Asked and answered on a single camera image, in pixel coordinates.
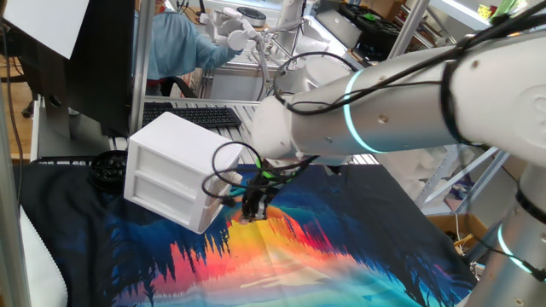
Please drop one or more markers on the metal shelf rack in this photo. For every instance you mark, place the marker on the metal shelf rack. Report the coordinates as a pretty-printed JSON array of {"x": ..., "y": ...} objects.
[{"x": 465, "y": 17}]

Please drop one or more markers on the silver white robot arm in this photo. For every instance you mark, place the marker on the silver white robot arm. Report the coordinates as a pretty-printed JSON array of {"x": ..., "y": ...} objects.
[{"x": 384, "y": 115}]

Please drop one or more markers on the brown cardboard box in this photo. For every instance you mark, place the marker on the brown cardboard box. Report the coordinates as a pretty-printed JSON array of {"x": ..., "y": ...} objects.
[{"x": 469, "y": 226}]

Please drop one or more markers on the white plastic box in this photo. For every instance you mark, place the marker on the white plastic box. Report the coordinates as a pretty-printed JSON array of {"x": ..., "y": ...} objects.
[{"x": 215, "y": 211}]

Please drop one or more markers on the white articulated device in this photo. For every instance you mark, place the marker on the white articulated device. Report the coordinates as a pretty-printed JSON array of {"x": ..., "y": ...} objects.
[{"x": 239, "y": 34}]

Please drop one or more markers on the colourful forest sunset cloth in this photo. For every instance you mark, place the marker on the colourful forest sunset cloth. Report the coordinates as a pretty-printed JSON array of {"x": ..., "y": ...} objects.
[{"x": 320, "y": 256}]

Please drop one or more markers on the white red printed carton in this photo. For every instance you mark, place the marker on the white red printed carton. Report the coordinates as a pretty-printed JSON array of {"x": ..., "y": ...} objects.
[{"x": 192, "y": 83}]

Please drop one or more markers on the person in blue shirt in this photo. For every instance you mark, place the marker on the person in blue shirt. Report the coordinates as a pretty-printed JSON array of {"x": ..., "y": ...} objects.
[{"x": 179, "y": 47}]

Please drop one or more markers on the white sheet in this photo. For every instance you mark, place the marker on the white sheet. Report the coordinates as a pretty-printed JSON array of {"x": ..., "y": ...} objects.
[{"x": 47, "y": 25}]

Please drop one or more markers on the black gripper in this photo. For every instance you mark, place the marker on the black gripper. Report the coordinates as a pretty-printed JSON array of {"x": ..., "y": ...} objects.
[{"x": 262, "y": 189}]

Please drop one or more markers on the black chair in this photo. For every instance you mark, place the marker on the black chair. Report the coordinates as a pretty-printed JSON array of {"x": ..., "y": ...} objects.
[{"x": 177, "y": 85}]

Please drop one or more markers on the small yellow item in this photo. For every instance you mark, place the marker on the small yellow item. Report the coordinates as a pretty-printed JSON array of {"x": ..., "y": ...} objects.
[{"x": 484, "y": 11}]

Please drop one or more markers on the grey monitor stand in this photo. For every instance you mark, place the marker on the grey monitor stand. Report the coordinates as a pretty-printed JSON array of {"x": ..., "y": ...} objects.
[{"x": 72, "y": 140}]

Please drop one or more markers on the black machine with green part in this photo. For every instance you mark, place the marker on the black machine with green part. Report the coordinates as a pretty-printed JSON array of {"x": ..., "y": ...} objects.
[{"x": 371, "y": 25}]

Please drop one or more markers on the black round dish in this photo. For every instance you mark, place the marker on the black round dish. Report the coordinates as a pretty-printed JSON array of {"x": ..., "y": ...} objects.
[{"x": 108, "y": 168}]

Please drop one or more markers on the black keyboard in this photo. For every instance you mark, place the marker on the black keyboard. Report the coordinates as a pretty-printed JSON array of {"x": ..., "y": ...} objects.
[{"x": 192, "y": 117}]

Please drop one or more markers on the round grey black speaker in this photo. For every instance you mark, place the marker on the round grey black speaker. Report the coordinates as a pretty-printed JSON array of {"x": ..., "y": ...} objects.
[{"x": 251, "y": 15}]

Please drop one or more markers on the green bottle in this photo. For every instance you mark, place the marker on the green bottle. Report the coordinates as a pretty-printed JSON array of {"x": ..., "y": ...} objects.
[{"x": 505, "y": 8}]

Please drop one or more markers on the white packaging foam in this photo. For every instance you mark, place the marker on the white packaging foam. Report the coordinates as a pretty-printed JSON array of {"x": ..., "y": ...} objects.
[{"x": 409, "y": 170}]

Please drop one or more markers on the white box lid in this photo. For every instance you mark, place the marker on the white box lid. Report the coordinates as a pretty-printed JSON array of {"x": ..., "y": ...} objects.
[{"x": 170, "y": 170}]

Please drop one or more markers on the aluminium frame post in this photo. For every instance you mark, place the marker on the aluminium frame post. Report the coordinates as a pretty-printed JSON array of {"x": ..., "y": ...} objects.
[
  {"x": 482, "y": 245},
  {"x": 10, "y": 239},
  {"x": 407, "y": 25},
  {"x": 143, "y": 64}
]

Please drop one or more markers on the black monitor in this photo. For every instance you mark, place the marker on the black monitor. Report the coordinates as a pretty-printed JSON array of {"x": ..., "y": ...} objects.
[{"x": 102, "y": 64}]

